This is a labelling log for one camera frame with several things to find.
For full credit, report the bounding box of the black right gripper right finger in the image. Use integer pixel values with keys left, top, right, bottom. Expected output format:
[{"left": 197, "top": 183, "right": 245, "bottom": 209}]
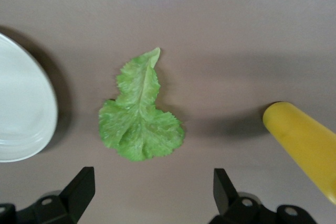
[{"left": 209, "top": 168, "right": 279, "bottom": 224}]

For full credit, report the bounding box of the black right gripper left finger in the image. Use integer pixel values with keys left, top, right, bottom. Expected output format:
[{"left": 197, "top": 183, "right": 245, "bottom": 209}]
[{"left": 16, "top": 166, "right": 96, "bottom": 224}]

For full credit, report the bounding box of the yellow mustard squeeze bottle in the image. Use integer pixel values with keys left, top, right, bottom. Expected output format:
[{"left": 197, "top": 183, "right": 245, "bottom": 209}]
[{"left": 262, "top": 101, "right": 336, "bottom": 206}]

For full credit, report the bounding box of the green lettuce leaf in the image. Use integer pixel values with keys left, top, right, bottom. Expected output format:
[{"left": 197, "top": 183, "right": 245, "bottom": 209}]
[{"left": 98, "top": 47, "right": 186, "bottom": 162}]

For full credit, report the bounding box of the beige round plate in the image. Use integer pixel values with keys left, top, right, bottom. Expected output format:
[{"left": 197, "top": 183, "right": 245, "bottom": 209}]
[{"left": 0, "top": 32, "right": 58, "bottom": 163}]

